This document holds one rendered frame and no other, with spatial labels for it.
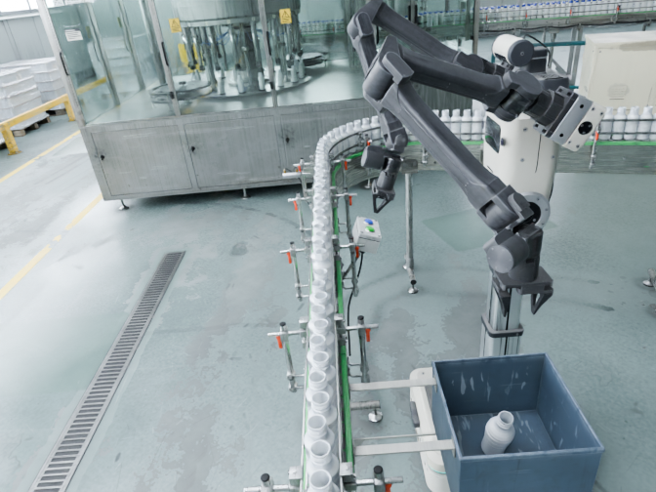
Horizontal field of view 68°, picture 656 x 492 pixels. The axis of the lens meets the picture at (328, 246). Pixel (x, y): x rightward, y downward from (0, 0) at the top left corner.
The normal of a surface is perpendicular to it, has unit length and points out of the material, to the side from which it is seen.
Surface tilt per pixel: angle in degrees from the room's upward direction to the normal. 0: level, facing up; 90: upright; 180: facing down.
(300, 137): 90
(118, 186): 90
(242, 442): 0
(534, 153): 90
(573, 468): 90
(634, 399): 0
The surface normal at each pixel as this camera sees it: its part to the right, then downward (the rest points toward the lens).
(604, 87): -0.30, 0.48
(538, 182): 0.03, 0.64
